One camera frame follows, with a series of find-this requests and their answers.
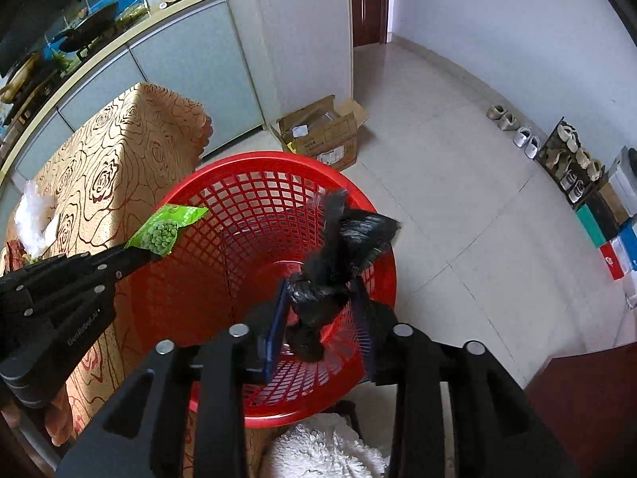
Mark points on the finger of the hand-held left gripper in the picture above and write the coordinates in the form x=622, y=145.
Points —
x=89, y=295
x=129, y=257

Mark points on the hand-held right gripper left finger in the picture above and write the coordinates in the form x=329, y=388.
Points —
x=276, y=328

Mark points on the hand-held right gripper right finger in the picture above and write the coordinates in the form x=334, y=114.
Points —
x=363, y=338

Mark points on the green pea packet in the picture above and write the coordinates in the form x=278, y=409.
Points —
x=164, y=231

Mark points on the black plastic bag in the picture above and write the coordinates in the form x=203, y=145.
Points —
x=338, y=254

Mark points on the clear plastic bag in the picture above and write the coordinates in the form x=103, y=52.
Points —
x=32, y=214

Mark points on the red plastic basket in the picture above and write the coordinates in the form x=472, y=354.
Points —
x=239, y=219

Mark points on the rose-patterned tablecloth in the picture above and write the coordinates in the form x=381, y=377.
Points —
x=114, y=159

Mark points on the white fluffy cushion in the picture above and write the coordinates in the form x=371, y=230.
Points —
x=318, y=453

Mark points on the cardboard box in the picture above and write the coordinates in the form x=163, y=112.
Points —
x=323, y=144

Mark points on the golden frying pan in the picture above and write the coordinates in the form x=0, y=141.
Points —
x=20, y=79

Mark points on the grey kitchen counter cabinet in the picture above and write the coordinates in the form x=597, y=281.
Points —
x=189, y=50

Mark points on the dark wooden cabinet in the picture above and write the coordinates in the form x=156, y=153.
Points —
x=587, y=408

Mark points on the black wok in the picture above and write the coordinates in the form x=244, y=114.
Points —
x=84, y=25

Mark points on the white shoe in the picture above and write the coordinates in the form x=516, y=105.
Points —
x=533, y=147
x=522, y=135

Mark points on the dark green box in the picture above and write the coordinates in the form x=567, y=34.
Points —
x=594, y=224

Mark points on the beige shoe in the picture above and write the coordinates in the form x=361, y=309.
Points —
x=508, y=120
x=495, y=112

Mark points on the dark shoe rack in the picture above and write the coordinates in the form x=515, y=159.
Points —
x=547, y=152

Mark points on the group of assorted shoes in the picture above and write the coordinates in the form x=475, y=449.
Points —
x=572, y=179

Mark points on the red white box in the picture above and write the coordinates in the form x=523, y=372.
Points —
x=614, y=259

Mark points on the black range hood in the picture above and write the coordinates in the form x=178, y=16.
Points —
x=30, y=10

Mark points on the blue box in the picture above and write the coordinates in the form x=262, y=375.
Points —
x=631, y=244

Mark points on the white storage box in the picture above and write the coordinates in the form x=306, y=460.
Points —
x=622, y=179

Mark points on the dark brown door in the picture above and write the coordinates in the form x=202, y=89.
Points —
x=368, y=0

